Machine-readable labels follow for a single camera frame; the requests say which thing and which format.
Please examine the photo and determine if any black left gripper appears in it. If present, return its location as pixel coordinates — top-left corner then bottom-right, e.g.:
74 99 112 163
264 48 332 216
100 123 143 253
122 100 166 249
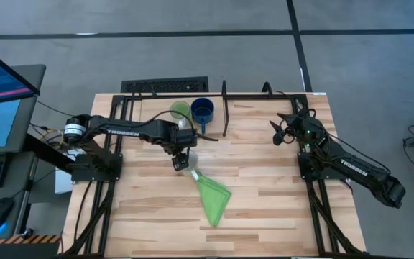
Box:
170 143 193 172

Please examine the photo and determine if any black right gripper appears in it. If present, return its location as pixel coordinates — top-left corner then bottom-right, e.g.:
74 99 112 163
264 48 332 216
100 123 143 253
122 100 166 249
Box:
268 112 318 147

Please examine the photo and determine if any green mug with white handle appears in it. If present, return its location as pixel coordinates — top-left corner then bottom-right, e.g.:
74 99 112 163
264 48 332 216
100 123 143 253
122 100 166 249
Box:
170 100 193 130

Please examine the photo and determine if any blue mug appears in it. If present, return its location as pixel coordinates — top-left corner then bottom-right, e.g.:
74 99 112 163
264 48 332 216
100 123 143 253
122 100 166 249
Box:
190 97 215 135

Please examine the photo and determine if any folded green cloth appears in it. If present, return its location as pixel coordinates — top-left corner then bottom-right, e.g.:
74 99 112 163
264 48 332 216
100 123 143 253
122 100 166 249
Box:
194 171 232 227

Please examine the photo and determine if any black floor vent grille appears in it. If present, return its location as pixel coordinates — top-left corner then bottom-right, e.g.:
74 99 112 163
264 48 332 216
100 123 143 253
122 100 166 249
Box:
120 76 210 94

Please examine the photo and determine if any white box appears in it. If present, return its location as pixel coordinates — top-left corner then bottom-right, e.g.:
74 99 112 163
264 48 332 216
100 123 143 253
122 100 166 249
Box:
55 149 78 195

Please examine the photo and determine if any grey computer desk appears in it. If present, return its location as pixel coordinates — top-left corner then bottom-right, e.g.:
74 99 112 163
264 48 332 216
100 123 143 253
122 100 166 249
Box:
0 150 37 242

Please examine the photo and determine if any black yellow hazard tape strip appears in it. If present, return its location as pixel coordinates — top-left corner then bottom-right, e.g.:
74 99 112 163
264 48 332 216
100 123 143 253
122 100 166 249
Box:
0 234 61 246

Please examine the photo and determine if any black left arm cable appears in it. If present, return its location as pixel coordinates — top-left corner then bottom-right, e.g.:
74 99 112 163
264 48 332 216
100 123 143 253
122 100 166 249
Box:
134 109 220 142

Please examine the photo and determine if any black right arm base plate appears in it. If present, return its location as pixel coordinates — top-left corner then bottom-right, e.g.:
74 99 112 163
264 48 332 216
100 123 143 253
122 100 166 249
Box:
298 151 351 181

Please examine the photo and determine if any wooden shelf with black frame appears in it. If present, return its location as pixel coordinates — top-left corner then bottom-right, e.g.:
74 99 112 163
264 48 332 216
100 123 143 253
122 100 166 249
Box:
128 80 229 140

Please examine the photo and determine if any black aluminium table frame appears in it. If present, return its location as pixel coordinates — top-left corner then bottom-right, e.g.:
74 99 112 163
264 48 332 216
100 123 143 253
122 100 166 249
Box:
59 92 369 258

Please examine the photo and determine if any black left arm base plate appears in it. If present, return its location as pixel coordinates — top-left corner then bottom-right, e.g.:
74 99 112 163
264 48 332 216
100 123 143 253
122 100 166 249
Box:
70 153 124 182

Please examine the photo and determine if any yellow cable coil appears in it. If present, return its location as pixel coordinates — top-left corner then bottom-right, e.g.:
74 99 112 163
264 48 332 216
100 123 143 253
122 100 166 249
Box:
40 129 65 150

